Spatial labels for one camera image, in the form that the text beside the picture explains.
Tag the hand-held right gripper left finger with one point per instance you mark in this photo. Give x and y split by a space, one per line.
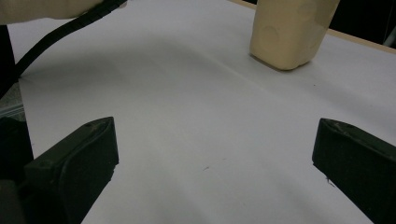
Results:
77 161

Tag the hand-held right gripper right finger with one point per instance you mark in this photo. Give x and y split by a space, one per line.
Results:
361 165

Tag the beige square cup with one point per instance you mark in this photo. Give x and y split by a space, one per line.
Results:
286 31

